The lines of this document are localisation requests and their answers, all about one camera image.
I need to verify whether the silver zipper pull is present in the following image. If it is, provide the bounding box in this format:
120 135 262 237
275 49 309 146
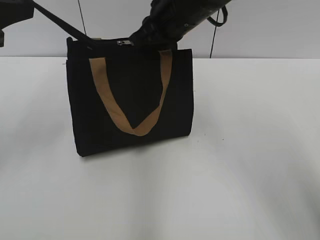
117 39 134 46

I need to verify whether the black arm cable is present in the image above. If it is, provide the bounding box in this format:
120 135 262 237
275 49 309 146
206 4 229 28

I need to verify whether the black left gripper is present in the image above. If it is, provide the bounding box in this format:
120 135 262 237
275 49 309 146
0 0 95 48

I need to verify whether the tan front bag handle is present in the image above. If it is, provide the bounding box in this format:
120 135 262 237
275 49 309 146
89 50 173 137

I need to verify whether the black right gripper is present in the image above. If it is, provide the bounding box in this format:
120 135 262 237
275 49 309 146
126 0 211 49

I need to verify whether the black canvas tote bag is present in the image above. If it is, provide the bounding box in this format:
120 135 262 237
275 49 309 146
66 38 194 157

